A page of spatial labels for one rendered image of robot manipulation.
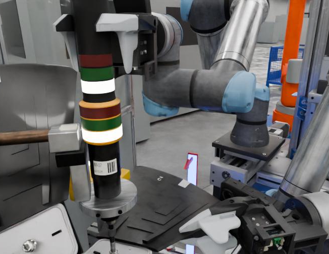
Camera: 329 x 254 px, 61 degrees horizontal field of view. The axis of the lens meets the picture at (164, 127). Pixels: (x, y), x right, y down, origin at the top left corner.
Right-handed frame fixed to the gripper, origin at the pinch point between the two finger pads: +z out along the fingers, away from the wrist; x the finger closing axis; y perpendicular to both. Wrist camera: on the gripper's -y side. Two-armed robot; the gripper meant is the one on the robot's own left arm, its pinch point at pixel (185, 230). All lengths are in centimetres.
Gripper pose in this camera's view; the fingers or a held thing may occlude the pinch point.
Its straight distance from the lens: 47.0
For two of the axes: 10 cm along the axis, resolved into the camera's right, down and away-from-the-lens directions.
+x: -0.1, 9.0, 4.4
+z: -9.7, 0.9, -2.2
